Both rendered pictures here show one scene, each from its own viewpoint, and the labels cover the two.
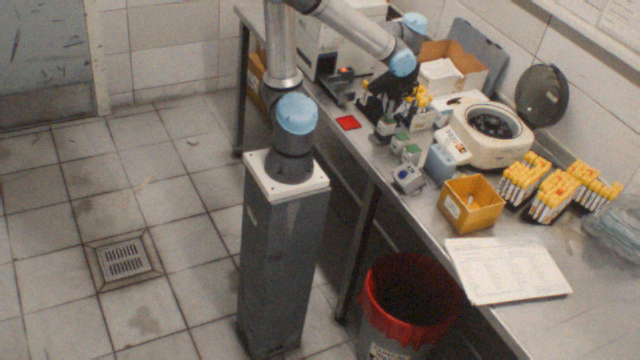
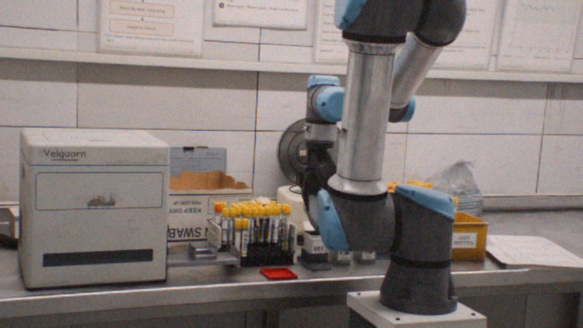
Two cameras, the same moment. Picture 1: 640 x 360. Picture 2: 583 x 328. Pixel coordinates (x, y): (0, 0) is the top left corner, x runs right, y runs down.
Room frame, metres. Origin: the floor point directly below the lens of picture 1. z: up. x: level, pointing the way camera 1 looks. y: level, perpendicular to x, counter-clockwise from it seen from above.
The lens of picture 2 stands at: (1.29, 1.66, 1.39)
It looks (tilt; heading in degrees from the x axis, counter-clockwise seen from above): 9 degrees down; 281
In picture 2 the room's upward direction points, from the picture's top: 3 degrees clockwise
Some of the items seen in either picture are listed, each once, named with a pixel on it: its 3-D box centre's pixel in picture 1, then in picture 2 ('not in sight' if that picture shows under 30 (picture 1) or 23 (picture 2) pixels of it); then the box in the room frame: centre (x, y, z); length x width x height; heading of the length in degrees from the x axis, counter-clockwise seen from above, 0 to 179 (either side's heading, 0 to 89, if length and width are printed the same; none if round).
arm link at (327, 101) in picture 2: (382, 37); (339, 103); (1.54, -0.15, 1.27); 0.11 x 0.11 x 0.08; 21
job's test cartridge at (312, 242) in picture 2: (385, 128); (315, 246); (1.59, -0.23, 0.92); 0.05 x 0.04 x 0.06; 123
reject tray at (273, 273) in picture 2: (348, 122); (278, 273); (1.65, -0.10, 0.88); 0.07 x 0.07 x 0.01; 33
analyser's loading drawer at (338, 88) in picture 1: (333, 81); (192, 254); (1.84, -0.03, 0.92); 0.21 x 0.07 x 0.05; 33
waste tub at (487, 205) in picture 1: (469, 204); (450, 236); (1.28, -0.48, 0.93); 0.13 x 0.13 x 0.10; 29
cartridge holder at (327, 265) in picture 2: (384, 135); (314, 258); (1.59, -0.23, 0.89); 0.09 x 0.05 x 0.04; 123
